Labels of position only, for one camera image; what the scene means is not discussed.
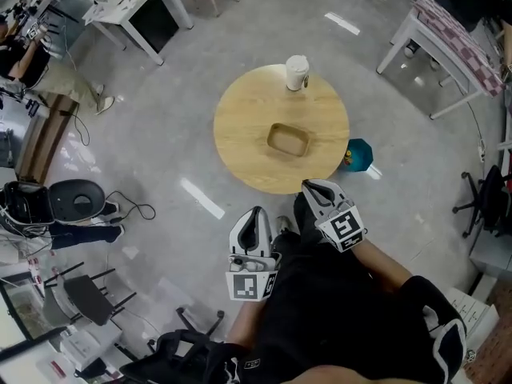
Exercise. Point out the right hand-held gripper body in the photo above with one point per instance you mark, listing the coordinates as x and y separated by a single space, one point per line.
344 224

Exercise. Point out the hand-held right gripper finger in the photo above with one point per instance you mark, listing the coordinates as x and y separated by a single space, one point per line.
311 198
330 188

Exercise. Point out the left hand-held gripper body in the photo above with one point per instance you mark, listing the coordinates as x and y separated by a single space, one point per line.
248 286

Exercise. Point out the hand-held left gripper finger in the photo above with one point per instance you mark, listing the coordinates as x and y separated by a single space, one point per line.
236 234
266 234

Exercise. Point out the blue trash bin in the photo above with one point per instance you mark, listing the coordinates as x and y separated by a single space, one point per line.
361 155

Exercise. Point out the brown rectangular container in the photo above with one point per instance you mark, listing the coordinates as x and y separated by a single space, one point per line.
290 139

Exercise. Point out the person's right forearm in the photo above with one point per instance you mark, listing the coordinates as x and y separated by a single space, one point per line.
380 266

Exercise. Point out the person's left forearm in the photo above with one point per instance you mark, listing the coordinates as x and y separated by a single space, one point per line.
246 322

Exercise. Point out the person's white shoe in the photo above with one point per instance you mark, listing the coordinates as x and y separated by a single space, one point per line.
283 224

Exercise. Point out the colourful wrapper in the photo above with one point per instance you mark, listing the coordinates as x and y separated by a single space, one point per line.
348 158

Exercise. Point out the person's black clothing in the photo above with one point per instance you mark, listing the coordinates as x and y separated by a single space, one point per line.
320 314

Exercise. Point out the round wooden table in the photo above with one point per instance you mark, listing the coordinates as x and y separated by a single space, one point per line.
248 134

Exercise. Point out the black office chair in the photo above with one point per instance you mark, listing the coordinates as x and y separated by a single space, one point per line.
490 198
176 354

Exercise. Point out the white paper cup with lid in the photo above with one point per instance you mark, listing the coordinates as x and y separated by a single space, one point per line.
297 72

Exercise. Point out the white cardboard boxes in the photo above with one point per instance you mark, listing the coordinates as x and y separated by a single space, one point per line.
472 314

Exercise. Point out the white power strip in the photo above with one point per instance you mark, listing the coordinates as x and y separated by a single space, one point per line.
482 148

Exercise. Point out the white table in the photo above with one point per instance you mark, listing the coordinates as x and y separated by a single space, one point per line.
424 50

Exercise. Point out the white flat box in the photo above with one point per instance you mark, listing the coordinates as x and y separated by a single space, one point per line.
86 344

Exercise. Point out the black round stool seat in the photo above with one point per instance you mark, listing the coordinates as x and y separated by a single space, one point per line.
66 200

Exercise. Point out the checkered red white cloth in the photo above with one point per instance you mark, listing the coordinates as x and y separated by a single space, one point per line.
460 42

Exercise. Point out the open black case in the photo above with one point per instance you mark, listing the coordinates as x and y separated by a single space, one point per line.
28 206

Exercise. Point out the brown wooden bench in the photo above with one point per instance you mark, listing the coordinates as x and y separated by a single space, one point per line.
44 138

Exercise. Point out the black metal frame chair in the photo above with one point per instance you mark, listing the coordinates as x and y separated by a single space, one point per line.
86 298

